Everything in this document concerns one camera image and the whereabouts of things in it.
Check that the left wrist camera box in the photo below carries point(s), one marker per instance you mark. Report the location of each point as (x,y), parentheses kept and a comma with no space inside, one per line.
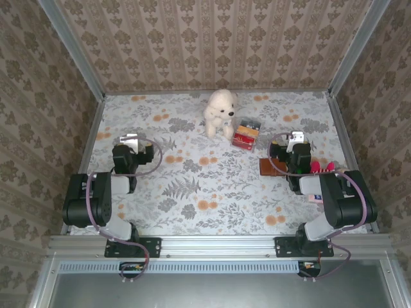
(129,140)

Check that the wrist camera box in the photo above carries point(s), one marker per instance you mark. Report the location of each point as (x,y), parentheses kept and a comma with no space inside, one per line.
(129,140)
(295,138)

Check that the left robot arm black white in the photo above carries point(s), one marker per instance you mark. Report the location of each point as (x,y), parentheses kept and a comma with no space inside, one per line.
(86,205)

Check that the aluminium mounting rail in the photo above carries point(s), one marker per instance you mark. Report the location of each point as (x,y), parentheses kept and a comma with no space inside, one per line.
(218,245)

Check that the aluminium side rail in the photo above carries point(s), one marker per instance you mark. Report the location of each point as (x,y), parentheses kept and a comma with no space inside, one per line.
(93,134)
(343,134)

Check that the brown leather card holder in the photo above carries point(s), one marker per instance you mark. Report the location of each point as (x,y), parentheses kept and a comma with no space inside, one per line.
(268,167)

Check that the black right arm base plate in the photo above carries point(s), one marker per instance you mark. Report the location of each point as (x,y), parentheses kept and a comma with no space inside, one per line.
(284,247)

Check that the white plush bear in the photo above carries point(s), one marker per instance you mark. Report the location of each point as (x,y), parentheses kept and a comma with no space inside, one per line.
(218,112)

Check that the floral table cloth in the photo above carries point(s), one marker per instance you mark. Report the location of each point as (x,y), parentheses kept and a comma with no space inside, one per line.
(224,192)

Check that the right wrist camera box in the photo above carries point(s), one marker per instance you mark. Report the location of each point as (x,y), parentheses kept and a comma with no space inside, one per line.
(295,138)

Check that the grey metal panel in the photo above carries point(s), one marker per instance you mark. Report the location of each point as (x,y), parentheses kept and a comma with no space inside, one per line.
(224,288)

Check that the aluminium frame post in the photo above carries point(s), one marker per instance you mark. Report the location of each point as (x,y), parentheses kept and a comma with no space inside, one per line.
(74,51)
(356,48)

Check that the plush doll with glasses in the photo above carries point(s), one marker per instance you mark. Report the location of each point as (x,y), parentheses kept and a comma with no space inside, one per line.
(318,167)

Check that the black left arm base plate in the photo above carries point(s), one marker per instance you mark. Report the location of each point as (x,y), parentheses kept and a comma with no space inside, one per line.
(154,247)

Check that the small circuit board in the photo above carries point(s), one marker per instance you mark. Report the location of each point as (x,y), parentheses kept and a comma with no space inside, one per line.
(309,268)
(131,269)

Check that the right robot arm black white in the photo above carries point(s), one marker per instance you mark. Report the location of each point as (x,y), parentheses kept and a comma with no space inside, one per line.
(346,205)

